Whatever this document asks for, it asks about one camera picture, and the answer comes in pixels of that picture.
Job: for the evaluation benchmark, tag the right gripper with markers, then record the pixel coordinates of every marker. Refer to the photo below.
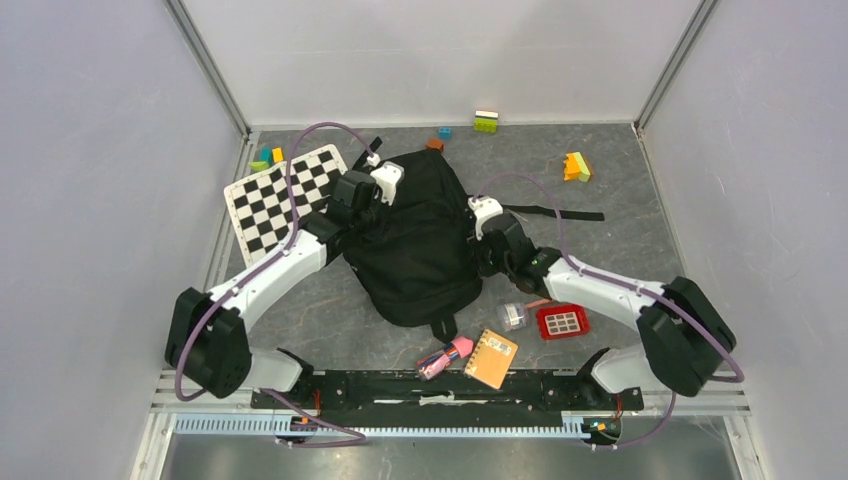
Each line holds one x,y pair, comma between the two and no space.
484,268

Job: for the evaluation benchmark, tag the black backpack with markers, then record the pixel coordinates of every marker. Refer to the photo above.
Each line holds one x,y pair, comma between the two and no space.
417,266

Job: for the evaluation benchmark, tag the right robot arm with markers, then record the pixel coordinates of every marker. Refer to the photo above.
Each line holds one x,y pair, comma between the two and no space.
683,340

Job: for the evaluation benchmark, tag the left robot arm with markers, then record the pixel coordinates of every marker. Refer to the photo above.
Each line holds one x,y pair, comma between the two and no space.
208,342

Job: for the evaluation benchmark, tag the clear plastic box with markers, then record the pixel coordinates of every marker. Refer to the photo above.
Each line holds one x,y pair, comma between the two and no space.
512,316

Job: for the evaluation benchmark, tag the pink pencil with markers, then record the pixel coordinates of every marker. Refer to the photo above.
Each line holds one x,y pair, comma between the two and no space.
537,303

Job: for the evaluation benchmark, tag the red calculator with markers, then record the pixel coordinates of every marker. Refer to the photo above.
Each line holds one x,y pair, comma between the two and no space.
562,321

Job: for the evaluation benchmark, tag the orange spiral notepad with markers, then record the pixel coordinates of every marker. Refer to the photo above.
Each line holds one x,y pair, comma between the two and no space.
491,359

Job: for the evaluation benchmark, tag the orange green sticky notes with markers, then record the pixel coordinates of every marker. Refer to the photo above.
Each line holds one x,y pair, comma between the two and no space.
576,167

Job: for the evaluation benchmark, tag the orange brown cube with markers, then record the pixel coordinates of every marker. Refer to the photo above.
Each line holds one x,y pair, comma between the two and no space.
435,144

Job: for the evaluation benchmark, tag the green white lego brick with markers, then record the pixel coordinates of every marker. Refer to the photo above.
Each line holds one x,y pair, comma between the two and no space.
485,121

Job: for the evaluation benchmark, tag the black white chessboard mat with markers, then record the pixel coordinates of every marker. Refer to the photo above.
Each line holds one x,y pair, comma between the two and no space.
260,209

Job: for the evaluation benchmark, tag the yellow wooden block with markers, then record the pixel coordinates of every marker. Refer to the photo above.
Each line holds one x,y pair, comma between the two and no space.
277,155

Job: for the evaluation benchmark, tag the teal wooden block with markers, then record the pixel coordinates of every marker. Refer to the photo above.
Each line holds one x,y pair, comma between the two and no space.
266,156

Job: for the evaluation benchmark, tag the green half-round block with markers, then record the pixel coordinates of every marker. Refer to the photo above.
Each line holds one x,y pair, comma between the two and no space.
259,166

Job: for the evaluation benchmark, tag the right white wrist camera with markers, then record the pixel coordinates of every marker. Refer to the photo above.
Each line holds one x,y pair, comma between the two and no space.
483,208

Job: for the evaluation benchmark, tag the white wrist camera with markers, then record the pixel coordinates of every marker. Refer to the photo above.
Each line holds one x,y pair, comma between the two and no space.
483,208
388,176

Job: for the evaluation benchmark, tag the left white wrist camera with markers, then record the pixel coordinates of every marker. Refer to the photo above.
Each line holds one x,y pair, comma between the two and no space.
388,176

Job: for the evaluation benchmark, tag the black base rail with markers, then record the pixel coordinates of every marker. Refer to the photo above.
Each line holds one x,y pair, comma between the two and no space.
397,403

